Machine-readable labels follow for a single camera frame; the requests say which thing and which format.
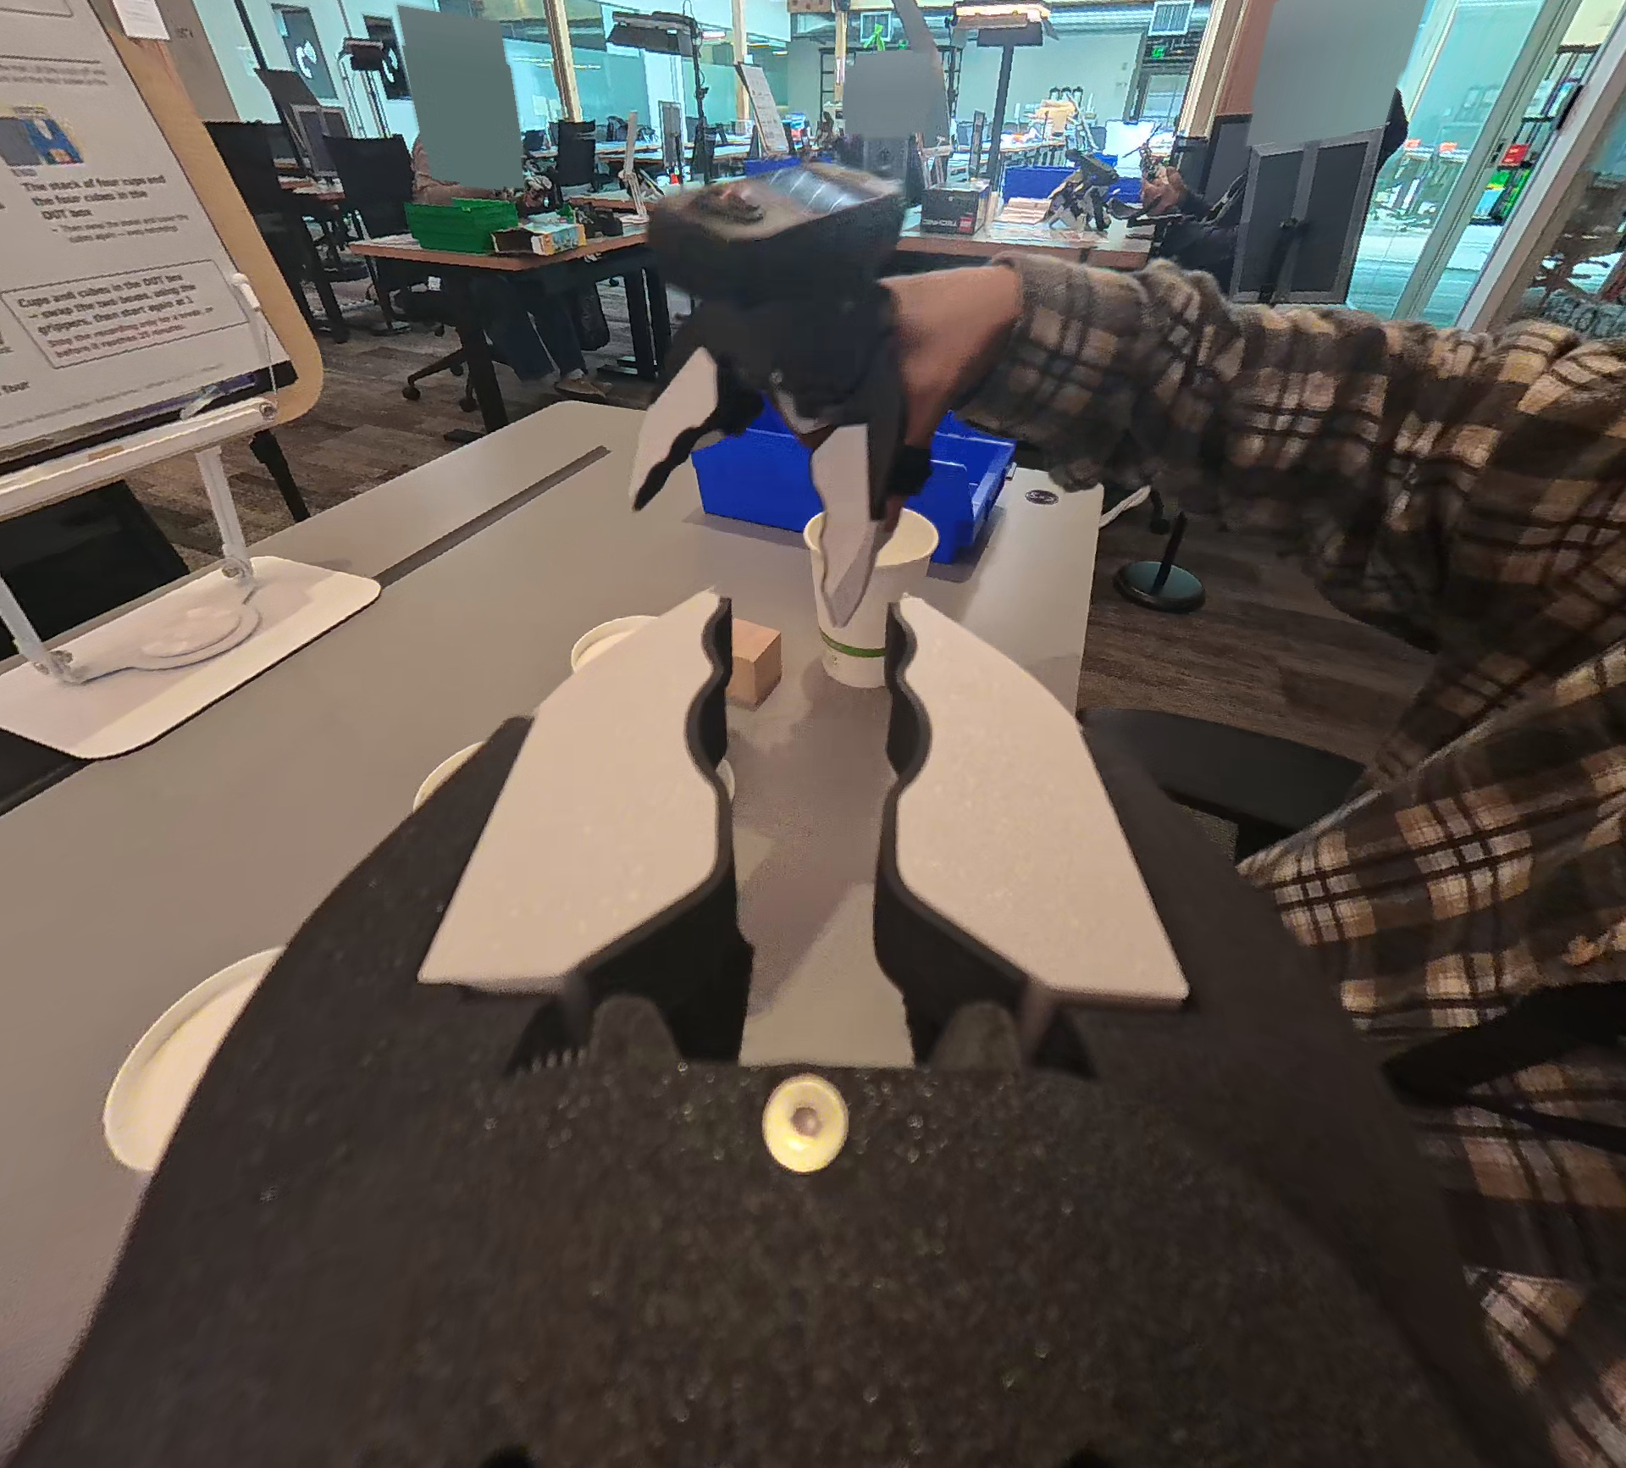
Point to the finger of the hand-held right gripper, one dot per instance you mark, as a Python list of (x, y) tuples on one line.
[(845, 516), (679, 415)]

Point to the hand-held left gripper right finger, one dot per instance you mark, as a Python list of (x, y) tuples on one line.
[(1028, 847)]

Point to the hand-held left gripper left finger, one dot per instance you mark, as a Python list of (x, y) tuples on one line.
[(571, 833)]

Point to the blue plastic bin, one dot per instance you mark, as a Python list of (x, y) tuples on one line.
[(965, 491)]

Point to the white paper cup green band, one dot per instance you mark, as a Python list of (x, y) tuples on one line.
[(178, 1062), (444, 776), (853, 671), (603, 640)]

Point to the wooden cube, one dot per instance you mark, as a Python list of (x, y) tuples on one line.
[(755, 669)]

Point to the person's right forearm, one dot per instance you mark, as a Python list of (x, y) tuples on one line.
[(1270, 389)]

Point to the person's right hand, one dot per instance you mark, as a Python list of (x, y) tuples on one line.
[(952, 338)]

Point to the black cardboard box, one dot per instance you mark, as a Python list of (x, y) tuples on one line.
[(955, 208)]

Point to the black office chair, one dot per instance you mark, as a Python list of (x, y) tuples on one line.
[(1206, 771)]

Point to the colourful small carton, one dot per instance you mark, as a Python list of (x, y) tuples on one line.
[(545, 240)]

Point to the blue plastic tray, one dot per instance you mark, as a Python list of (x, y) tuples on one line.
[(1035, 186)]

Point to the tripod light stand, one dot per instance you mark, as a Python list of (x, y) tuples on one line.
[(654, 33)]

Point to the green plastic crate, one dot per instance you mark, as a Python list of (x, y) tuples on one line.
[(459, 226)]

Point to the white instruction sheet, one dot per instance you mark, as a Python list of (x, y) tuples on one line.
[(101, 262)]

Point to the person in plaid shirt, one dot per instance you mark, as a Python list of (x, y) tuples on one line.
[(1524, 1240)]

